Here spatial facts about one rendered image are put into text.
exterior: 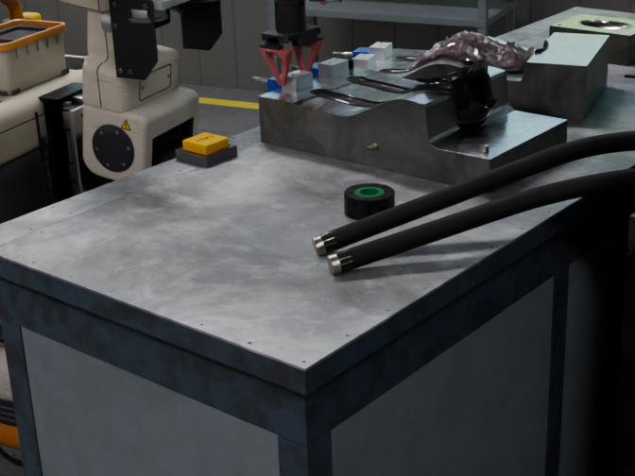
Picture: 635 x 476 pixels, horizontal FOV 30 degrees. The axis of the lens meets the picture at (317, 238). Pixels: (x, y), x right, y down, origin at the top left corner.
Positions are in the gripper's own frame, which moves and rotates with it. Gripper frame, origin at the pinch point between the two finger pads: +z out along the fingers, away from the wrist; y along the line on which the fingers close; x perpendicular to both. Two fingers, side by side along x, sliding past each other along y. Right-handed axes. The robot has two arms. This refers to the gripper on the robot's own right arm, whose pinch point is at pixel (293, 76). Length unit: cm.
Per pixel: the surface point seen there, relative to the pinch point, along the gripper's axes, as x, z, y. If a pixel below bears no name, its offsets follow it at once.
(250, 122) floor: 191, 91, 192
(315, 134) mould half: -11.7, 7.1, -8.3
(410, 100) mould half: -32.8, -2.5, -8.3
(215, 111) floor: 215, 91, 195
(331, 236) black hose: -43, 8, -43
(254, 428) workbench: -50, 24, -69
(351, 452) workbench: -59, 29, -60
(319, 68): 0.3, 0.2, 8.3
